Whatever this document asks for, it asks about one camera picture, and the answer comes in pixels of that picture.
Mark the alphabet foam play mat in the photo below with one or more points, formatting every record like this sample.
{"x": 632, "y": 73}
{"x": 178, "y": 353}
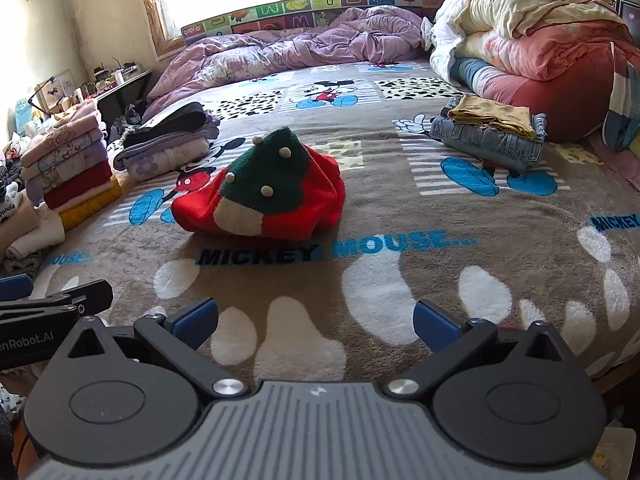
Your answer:
{"x": 265, "y": 12}

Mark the cluttered desk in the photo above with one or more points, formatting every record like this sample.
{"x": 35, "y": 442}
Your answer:
{"x": 120, "y": 85}

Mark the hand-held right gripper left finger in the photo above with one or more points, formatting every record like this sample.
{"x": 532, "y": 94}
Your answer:
{"x": 197, "y": 320}

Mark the red and green knit sweater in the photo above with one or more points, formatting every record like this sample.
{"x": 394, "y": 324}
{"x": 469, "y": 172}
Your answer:
{"x": 300, "y": 195}

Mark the pink floral quilt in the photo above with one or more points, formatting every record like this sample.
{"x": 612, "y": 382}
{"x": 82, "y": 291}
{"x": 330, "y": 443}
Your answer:
{"x": 540, "y": 52}

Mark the white printed sweatshirt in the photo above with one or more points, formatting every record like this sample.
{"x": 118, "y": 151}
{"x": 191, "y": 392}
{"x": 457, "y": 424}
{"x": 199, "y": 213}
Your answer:
{"x": 12, "y": 210}

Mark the grey clothes pile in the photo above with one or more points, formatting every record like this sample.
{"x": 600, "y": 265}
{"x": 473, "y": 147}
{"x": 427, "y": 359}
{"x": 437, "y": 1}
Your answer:
{"x": 127, "y": 120}

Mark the desk lamp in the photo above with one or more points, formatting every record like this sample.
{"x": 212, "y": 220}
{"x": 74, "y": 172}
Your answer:
{"x": 42, "y": 90}

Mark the purple folded garment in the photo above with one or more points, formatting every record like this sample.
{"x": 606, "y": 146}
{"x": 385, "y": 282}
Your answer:
{"x": 165, "y": 149}

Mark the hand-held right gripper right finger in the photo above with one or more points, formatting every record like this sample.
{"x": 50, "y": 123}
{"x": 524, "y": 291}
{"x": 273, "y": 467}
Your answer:
{"x": 435, "y": 322}

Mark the cartoon mouse printed blanket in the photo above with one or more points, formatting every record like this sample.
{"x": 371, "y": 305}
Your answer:
{"x": 380, "y": 280}

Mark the floral padded folded garment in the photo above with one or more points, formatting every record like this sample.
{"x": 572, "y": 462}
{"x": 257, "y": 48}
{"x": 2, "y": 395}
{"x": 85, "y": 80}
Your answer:
{"x": 175, "y": 162}

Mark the yellow folded garment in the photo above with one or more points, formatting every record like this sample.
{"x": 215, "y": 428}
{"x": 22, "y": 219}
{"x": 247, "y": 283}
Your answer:
{"x": 495, "y": 110}

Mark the plaid cloth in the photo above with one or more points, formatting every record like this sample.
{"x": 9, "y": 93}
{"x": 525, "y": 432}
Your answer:
{"x": 622, "y": 105}

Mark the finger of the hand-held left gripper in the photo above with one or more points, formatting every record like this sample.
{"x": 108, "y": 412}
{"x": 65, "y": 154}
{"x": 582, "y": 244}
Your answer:
{"x": 14, "y": 287}
{"x": 75, "y": 295}

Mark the illustrated board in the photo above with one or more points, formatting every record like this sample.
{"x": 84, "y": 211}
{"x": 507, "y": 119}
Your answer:
{"x": 62, "y": 85}

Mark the black folded garment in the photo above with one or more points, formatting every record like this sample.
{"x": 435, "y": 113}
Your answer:
{"x": 170, "y": 120}

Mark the purple duvet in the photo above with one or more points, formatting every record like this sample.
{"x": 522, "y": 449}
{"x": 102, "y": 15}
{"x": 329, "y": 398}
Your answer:
{"x": 300, "y": 45}

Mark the blue striped pillow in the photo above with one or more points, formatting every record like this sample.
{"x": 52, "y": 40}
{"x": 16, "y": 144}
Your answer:
{"x": 475, "y": 77}

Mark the cream folded garment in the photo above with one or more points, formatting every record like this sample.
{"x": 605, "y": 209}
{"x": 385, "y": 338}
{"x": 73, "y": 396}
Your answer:
{"x": 35, "y": 237}

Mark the stack of folded sweaters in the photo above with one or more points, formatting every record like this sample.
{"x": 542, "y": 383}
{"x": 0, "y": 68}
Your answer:
{"x": 75, "y": 170}

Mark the folded blue jeans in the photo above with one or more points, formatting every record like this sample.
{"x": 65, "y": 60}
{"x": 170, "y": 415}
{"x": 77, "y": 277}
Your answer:
{"x": 490, "y": 145}

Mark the blue and white plastic package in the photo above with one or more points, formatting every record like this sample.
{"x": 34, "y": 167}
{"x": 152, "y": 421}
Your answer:
{"x": 22, "y": 112}

